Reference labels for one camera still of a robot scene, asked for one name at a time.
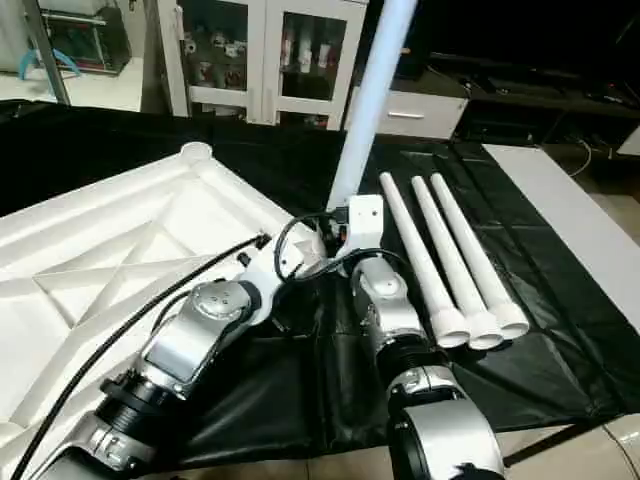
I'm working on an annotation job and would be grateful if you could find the white plastic table leg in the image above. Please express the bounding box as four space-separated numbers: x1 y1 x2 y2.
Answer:
411 176 504 351
325 0 419 217
430 173 531 341
378 172 471 349

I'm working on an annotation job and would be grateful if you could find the white plastic table top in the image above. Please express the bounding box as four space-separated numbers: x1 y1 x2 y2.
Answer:
0 142 331 453

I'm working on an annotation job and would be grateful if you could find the white drawer unit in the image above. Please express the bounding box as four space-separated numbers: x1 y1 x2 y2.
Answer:
345 85 471 141

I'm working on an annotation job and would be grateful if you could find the white glass door cabinet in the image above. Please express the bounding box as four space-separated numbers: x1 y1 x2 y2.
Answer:
155 0 367 131

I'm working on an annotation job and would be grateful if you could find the white side board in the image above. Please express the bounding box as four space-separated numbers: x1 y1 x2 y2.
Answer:
483 145 640 311

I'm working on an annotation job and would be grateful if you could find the black plastic mat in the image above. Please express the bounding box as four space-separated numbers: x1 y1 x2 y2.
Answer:
0 100 640 471

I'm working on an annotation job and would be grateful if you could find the teal small stool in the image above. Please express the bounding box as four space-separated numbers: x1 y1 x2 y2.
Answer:
18 45 81 81

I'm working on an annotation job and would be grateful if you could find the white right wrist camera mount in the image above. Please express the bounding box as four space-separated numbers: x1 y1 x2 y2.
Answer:
345 196 387 252

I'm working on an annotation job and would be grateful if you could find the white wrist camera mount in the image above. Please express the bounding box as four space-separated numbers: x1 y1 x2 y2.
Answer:
240 232 327 301
345 196 387 252

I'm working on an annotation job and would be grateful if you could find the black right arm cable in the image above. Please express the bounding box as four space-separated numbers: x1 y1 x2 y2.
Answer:
272 210 411 292

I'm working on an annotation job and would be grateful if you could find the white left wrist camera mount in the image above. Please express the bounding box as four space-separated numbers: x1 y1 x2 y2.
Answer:
240 232 327 301

